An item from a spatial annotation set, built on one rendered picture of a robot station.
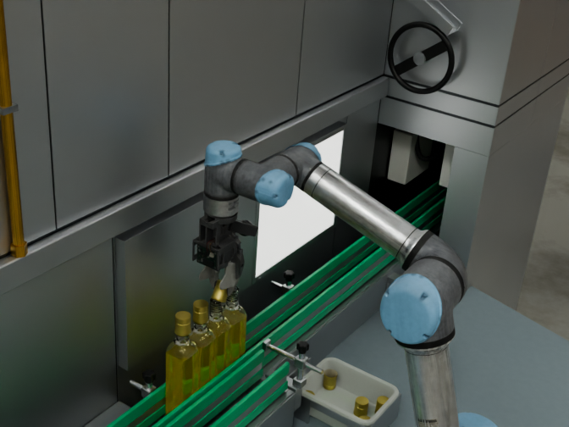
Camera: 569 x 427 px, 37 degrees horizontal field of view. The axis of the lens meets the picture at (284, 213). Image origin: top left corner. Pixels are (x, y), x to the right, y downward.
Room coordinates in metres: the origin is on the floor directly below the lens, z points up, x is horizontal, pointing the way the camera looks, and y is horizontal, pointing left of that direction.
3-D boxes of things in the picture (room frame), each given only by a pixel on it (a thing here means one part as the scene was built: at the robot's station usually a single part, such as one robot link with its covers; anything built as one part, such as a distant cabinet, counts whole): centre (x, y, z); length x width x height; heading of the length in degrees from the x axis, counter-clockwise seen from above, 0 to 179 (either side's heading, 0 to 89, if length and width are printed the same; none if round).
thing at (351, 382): (1.69, -0.19, 0.80); 0.22 x 0.17 x 0.09; 57
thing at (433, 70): (2.41, -0.37, 1.49); 0.21 x 0.05 x 0.21; 57
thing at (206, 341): (1.54, 0.17, 0.99); 0.06 x 0.06 x 0.21; 56
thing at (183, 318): (1.49, 0.20, 1.14); 0.04 x 0.04 x 0.04
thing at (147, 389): (1.49, 0.29, 0.94); 0.07 x 0.04 x 0.13; 57
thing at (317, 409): (1.70, -0.17, 0.79); 0.27 x 0.17 x 0.08; 57
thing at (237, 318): (1.64, 0.11, 0.99); 0.06 x 0.06 x 0.21; 56
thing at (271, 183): (1.56, 0.04, 1.46); 0.11 x 0.11 x 0.08; 60
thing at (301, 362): (1.64, -0.05, 0.95); 0.17 x 0.03 x 0.12; 57
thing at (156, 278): (1.90, 0.10, 1.15); 0.90 x 0.03 x 0.34; 147
